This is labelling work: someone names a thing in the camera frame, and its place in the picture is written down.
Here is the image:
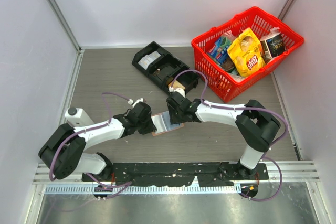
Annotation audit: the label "white cards in tray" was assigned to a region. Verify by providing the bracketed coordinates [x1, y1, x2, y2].
[138, 51, 161, 70]

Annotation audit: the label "dark brown packet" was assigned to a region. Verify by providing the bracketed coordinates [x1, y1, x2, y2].
[221, 57, 235, 72]

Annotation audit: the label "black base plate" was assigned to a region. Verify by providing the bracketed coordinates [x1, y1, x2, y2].
[94, 162, 269, 187]

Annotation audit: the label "white box device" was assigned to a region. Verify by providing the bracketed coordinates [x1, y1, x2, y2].
[65, 107, 94, 126]

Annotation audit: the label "yellow chips bag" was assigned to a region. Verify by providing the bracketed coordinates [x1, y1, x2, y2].
[227, 28, 266, 78]

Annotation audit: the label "black round can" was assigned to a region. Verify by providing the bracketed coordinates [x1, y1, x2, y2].
[260, 32, 286, 63]

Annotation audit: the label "red plastic shopping basket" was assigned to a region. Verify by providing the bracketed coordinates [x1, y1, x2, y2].
[191, 6, 305, 103]

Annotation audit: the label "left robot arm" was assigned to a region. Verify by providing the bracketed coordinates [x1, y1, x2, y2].
[38, 101, 156, 181]

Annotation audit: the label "blue sponge pack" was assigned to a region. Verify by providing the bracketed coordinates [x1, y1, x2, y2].
[206, 36, 232, 65]

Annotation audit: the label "white clear plastic packet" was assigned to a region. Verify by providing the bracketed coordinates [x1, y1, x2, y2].
[230, 74, 246, 83]

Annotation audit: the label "gold card in tray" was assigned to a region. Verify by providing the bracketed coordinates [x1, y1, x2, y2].
[168, 80, 185, 92]

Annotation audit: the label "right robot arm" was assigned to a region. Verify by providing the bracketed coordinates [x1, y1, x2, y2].
[166, 92, 280, 179]

